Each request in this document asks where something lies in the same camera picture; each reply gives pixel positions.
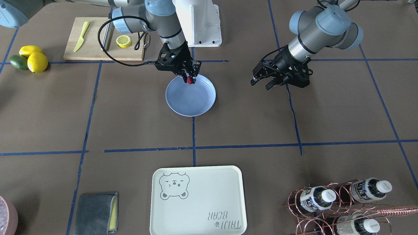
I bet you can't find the yellow plastic knife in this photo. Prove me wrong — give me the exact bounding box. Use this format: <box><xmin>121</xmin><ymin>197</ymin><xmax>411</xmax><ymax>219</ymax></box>
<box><xmin>73</xmin><ymin>21</ymin><xmax>90</xmax><ymax>52</ymax></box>

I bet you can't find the grey folded cloth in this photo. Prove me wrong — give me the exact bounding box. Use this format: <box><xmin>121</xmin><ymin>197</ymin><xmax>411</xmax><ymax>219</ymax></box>
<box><xmin>73</xmin><ymin>192</ymin><xmax>119</xmax><ymax>235</ymax></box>

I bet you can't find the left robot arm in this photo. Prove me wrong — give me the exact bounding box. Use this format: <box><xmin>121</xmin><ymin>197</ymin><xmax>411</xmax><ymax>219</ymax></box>
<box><xmin>250</xmin><ymin>0</ymin><xmax>364</xmax><ymax>90</ymax></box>

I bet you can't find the dark bottle white cap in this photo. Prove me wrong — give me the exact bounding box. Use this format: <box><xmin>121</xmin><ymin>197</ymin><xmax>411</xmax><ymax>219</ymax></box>
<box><xmin>296</xmin><ymin>186</ymin><xmax>337</xmax><ymax>214</ymax></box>

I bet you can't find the cream bear tray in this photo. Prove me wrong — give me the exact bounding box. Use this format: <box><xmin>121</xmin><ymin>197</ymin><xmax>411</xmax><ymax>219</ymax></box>
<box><xmin>150</xmin><ymin>165</ymin><xmax>248</xmax><ymax>235</ymax></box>

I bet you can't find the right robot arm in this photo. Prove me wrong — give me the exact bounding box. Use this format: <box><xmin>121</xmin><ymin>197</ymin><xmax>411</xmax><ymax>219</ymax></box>
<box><xmin>1</xmin><ymin>0</ymin><xmax>201</xmax><ymax>84</ymax></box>

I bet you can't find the pink bowl of ice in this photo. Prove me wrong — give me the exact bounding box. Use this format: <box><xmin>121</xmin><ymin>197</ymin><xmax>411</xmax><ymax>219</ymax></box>
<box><xmin>0</xmin><ymin>196</ymin><xmax>18</xmax><ymax>235</ymax></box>

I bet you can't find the copper wire bottle rack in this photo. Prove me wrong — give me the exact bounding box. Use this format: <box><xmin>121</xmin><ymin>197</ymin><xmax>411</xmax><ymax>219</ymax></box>
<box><xmin>283</xmin><ymin>180</ymin><xmax>417</xmax><ymax>235</ymax></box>

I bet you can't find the lemon half slice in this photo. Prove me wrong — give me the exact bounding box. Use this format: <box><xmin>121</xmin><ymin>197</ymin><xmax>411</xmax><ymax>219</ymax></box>
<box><xmin>116</xmin><ymin>35</ymin><xmax>132</xmax><ymax>48</ymax></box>

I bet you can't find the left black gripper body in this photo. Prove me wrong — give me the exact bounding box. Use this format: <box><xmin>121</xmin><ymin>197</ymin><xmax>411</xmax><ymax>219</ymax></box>
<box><xmin>258</xmin><ymin>46</ymin><xmax>313</xmax><ymax>88</ymax></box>

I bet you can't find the yellow lemon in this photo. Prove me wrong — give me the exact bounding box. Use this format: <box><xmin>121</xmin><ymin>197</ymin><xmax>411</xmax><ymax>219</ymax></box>
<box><xmin>19</xmin><ymin>45</ymin><xmax>43</xmax><ymax>58</ymax></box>
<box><xmin>27</xmin><ymin>52</ymin><xmax>48</xmax><ymax>73</ymax></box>

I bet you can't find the blue plate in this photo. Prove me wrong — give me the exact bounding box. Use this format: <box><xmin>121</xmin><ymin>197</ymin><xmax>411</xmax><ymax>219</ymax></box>
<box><xmin>165</xmin><ymin>74</ymin><xmax>217</xmax><ymax>117</ymax></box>

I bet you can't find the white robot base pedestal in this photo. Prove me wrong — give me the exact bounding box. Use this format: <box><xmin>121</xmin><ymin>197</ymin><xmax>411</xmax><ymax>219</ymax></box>
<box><xmin>173</xmin><ymin>0</ymin><xmax>222</xmax><ymax>48</ymax></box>

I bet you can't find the wooden cutting board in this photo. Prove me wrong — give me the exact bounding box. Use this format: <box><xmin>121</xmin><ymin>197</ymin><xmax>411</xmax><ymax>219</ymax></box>
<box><xmin>64</xmin><ymin>17</ymin><xmax>150</xmax><ymax>61</ymax></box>

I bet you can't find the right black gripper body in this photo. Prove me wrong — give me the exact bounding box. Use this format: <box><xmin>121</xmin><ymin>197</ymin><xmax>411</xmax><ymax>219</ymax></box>
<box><xmin>155</xmin><ymin>42</ymin><xmax>201</xmax><ymax>77</ymax></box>

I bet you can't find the green lime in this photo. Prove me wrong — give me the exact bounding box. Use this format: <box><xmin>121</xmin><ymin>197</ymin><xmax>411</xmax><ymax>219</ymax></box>
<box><xmin>9</xmin><ymin>55</ymin><xmax>29</xmax><ymax>71</ymax></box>

